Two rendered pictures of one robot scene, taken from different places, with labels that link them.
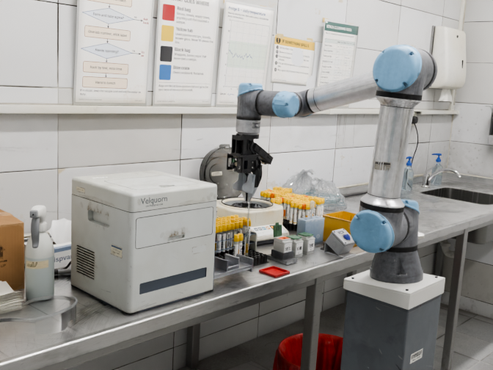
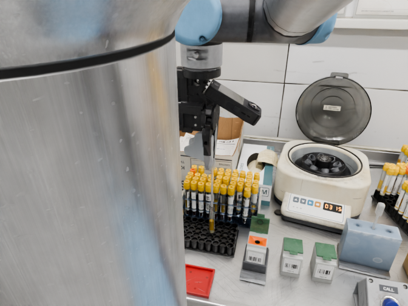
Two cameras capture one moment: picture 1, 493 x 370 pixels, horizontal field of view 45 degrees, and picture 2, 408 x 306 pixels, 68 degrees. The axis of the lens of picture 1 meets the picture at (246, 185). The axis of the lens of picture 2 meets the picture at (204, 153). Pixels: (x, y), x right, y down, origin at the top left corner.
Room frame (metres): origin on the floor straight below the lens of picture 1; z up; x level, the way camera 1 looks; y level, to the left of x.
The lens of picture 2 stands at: (1.55, -0.48, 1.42)
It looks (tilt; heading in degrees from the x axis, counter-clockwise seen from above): 28 degrees down; 60
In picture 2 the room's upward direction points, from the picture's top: straight up
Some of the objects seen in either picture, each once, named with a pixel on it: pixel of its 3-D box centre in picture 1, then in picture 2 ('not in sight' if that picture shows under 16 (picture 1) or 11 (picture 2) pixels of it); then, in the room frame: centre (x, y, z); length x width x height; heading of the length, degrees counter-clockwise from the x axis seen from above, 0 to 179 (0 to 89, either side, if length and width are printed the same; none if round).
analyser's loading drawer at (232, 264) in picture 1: (220, 266); not in sight; (1.63, 0.06, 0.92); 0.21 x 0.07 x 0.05; 137
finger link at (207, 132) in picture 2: (254, 173); (207, 133); (1.82, -0.02, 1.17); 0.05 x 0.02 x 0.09; 47
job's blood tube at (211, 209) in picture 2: (246, 246); (211, 222); (1.84, -0.01, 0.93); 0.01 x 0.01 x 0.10
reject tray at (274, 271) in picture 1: (274, 271); (196, 280); (1.75, -0.10, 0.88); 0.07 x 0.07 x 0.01; 47
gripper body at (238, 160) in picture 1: (245, 153); (197, 99); (1.82, 0.01, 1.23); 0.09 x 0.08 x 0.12; 137
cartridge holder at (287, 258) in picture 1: (282, 255); (255, 260); (1.88, -0.13, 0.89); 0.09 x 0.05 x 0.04; 45
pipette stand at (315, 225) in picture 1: (309, 231); (367, 245); (2.09, -0.24, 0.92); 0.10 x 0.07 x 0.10; 132
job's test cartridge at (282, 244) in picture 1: (282, 247); (256, 251); (1.88, -0.13, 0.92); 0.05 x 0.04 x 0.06; 45
